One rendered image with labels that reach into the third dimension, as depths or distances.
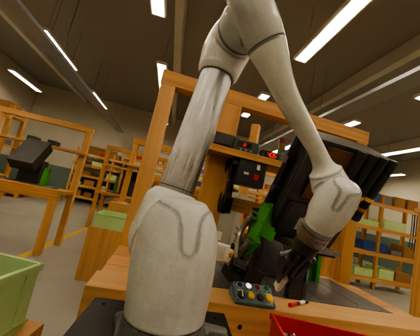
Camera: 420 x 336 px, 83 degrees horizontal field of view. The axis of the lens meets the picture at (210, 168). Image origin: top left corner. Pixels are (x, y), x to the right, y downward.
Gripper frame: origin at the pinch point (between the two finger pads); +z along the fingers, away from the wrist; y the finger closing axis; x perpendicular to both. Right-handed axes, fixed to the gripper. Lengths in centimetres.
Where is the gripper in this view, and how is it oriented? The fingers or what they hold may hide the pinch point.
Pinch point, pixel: (281, 281)
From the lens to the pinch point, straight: 92.3
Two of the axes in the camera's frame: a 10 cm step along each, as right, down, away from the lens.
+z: -2.9, 8.4, 4.6
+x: -0.5, -4.9, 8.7
